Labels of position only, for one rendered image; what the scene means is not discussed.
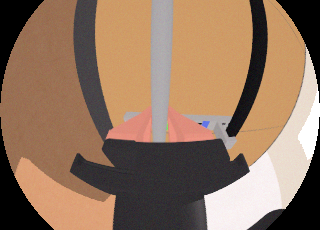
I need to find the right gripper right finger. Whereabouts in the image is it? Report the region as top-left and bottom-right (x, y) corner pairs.
(167, 106), (214, 142)

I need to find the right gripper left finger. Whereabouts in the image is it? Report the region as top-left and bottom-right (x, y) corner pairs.
(105, 106), (152, 142)

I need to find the large brown wooden panel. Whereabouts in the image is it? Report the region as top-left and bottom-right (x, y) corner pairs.
(73, 0), (306, 167)

